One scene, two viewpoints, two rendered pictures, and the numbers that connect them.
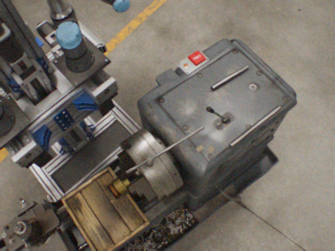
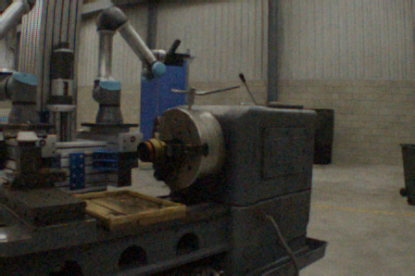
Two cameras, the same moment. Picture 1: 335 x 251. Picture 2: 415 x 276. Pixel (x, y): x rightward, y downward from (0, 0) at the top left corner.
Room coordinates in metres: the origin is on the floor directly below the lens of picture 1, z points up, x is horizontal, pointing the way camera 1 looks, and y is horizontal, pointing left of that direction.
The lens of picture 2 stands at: (-1.02, 0.39, 1.21)
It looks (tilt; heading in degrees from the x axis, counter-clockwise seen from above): 3 degrees down; 345
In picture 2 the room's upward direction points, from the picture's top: 1 degrees clockwise
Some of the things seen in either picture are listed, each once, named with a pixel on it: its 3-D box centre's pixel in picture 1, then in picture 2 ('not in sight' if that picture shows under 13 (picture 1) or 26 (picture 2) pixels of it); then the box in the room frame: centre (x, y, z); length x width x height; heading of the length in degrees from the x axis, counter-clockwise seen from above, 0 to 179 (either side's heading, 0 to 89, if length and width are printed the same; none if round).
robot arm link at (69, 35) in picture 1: (70, 38); (109, 92); (1.02, 0.39, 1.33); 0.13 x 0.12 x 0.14; 15
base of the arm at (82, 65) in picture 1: (78, 55); (109, 113); (1.01, 0.39, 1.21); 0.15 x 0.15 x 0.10
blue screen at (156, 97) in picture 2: not in sight; (157, 116); (7.33, -0.68, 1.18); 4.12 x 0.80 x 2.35; 6
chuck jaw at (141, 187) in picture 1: (146, 191); (184, 150); (0.33, 0.11, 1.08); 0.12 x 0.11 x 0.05; 30
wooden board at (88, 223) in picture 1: (105, 212); (120, 207); (0.30, 0.35, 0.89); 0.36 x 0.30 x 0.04; 30
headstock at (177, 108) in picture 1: (214, 116); (245, 148); (0.66, -0.24, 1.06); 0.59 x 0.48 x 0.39; 120
